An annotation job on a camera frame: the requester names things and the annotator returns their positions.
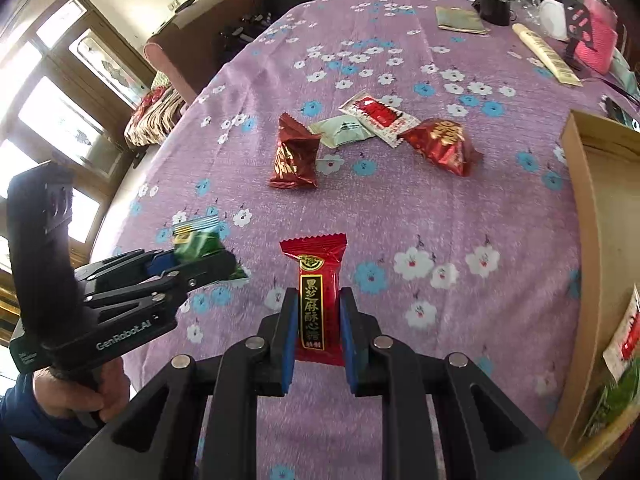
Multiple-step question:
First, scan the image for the dark red gold snack packet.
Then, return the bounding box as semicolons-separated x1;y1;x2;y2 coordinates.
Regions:
400;118;485;177
267;112;323;191

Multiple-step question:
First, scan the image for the pale green snack packet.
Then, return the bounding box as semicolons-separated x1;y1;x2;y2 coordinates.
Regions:
307;114;376;150

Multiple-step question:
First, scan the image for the cream tube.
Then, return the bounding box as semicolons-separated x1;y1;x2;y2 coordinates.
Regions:
511;22;584;87

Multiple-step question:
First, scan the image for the red black candy packet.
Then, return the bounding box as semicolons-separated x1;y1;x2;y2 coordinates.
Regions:
279;232;348;367

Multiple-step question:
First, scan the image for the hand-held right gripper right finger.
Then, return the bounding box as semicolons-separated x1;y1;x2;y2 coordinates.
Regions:
339;287;581;480

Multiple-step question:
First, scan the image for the purple floral tablecloth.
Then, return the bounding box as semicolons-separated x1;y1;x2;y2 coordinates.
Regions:
90;0;640;480

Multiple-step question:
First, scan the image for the green pea snack packet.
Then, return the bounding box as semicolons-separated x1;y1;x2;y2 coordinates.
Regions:
582;370;640;441

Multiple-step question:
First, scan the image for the light green cloth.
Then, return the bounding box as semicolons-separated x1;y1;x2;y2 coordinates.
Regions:
610;50;640;96

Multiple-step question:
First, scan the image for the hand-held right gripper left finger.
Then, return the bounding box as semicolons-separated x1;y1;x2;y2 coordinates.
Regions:
57;287;300;480

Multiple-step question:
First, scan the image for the person's left forearm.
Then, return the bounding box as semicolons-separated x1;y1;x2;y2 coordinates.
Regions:
0;372;103;480

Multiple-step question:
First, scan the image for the olive notebook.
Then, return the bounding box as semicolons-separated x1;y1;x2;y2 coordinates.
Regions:
434;6;489;36

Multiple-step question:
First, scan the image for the cardboard box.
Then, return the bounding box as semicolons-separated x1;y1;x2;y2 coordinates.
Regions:
547;109;640;472

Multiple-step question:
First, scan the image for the white round container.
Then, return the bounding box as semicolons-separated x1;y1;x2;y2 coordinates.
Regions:
537;0;571;41

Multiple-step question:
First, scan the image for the person's left hand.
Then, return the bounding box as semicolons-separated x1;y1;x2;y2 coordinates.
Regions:
32;359;132;429

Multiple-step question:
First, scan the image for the black phone stand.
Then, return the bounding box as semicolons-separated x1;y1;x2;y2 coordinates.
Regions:
560;0;599;71

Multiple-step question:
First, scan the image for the black pouch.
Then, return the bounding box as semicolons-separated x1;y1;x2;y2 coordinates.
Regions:
472;0;511;26

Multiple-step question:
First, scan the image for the wooden glass door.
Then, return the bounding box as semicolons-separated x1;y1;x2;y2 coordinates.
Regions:
0;0;157;361

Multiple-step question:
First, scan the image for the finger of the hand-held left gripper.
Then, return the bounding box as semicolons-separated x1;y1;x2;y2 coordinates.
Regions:
74;247;177;283
80;251;237;313

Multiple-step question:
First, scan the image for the brown armchair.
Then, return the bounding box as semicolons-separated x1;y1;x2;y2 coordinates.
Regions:
142;0;272;107

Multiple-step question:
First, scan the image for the green candy packet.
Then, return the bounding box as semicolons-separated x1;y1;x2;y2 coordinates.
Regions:
172;215;251;282

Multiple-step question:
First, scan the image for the pink sleeved bottle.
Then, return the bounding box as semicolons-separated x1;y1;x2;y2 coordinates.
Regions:
575;0;622;76

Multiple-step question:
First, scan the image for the striped blanket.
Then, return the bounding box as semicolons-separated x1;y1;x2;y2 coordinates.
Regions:
123;70;189;149

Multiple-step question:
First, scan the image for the white snack packet red label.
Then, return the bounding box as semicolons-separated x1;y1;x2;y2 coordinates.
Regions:
602;285;640;379
339;91;421;149

